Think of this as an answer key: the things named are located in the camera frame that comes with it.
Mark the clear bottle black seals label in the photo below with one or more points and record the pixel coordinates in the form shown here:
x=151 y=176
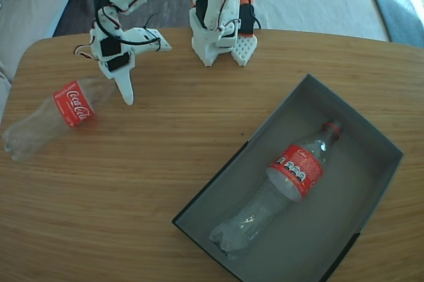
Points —
x=298 y=169

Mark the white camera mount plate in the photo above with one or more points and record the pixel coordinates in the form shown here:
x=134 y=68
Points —
x=142 y=35

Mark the clear bottle script logo label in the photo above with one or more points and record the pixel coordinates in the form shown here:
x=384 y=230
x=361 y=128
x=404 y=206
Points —
x=73 y=108

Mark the beige sofa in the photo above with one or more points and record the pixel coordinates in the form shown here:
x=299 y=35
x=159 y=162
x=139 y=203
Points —
x=26 y=14

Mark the blue blanket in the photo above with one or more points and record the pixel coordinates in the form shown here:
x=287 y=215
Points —
x=397 y=7

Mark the grey cardboard box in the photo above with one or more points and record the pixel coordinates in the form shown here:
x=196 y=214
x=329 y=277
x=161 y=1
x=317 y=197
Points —
x=348 y=229

